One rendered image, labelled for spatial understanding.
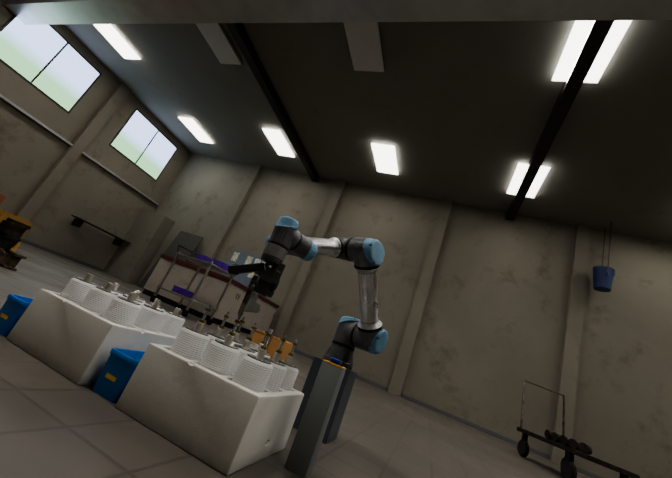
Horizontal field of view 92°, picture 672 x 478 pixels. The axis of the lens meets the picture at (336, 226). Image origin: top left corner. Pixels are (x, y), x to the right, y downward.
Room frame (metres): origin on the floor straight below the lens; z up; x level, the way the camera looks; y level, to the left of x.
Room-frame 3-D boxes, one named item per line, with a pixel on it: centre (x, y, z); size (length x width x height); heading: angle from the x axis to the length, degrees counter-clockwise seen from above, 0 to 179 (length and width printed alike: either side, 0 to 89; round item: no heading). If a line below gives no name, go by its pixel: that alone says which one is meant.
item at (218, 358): (1.09, 0.17, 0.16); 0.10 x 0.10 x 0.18
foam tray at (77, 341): (1.39, 0.63, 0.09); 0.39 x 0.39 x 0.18; 67
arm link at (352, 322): (1.68, -0.26, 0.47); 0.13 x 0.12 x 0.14; 45
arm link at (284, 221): (1.09, 0.15, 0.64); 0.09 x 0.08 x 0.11; 135
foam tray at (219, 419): (1.20, 0.13, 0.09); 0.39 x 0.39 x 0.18; 69
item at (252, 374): (1.04, 0.06, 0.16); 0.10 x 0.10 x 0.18
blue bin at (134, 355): (1.26, 0.39, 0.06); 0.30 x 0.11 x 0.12; 159
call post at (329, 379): (1.16, -0.17, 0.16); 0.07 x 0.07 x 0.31; 69
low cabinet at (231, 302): (8.77, 2.10, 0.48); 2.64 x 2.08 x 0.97; 157
